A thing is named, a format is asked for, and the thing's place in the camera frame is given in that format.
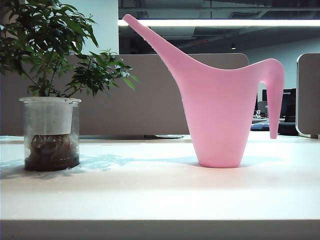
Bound pink plastic watering can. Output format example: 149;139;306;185
122;13;286;169

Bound clear glass plant pot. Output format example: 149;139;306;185
18;96;83;172

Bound white inner plant pot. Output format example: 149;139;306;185
28;97;74;136

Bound green leafy plant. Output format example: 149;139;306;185
0;0;141;98

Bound wide beige desk partition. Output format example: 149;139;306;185
0;52;249;137

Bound blue patterned cushion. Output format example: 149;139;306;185
250;122;271;132

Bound long ceiling light strip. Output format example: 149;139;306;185
118;18;320;27

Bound black round cushion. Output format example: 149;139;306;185
277;121;299;136

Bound beige partition with white edge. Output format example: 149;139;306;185
295;52;320;139

